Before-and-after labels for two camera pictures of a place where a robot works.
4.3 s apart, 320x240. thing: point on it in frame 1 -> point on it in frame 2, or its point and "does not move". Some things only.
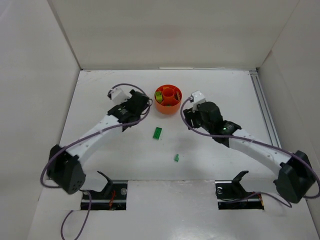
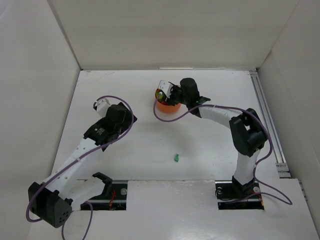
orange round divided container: (171, 99) does not move
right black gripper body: (189, 117) -> (173, 92)
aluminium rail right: (265, 108) does not move
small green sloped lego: (176, 157) does not move
